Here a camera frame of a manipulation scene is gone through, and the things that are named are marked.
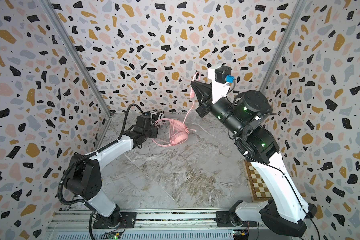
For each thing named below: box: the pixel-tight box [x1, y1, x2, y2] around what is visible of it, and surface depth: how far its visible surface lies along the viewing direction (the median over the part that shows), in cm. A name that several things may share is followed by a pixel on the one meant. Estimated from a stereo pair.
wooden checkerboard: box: [244, 159, 272, 203], surface depth 85 cm
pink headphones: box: [152, 118, 190, 147], surface depth 89 cm
